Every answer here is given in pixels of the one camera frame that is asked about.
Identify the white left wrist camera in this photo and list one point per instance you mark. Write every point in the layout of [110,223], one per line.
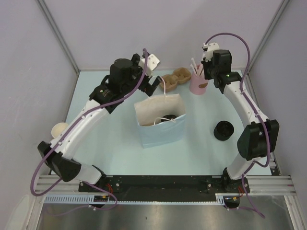
[152,63]

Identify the single black cup lid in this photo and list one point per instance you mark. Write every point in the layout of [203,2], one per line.
[168,118]

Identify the brown paper cups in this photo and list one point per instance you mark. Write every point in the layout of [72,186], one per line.
[58,129]

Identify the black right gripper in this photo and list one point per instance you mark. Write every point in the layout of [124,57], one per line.
[206,64]

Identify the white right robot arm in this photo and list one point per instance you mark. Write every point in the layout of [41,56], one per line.
[259,137]

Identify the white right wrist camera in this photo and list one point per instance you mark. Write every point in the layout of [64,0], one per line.
[208,51]

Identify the white wrapped straws bundle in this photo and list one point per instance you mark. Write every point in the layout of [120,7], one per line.
[197,69]

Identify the light blue paper bag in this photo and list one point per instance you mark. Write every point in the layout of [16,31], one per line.
[153,109]

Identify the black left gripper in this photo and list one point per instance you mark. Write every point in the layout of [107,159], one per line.
[147,87]

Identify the brown pulp carrier stack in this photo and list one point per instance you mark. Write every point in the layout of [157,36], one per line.
[177,77]

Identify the white slotted cable duct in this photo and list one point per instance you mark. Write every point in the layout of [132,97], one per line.
[198,199]

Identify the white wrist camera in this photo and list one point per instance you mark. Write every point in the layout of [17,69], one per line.
[152,63]
[208,51]

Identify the stacked black cup lids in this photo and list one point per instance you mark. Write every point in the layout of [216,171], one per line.
[223,130]

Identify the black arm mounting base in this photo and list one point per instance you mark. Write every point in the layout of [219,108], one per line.
[172,185]

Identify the pink straw holder cup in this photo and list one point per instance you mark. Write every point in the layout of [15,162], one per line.
[198,84]

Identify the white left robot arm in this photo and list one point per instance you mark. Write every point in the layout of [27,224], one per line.
[59,152]

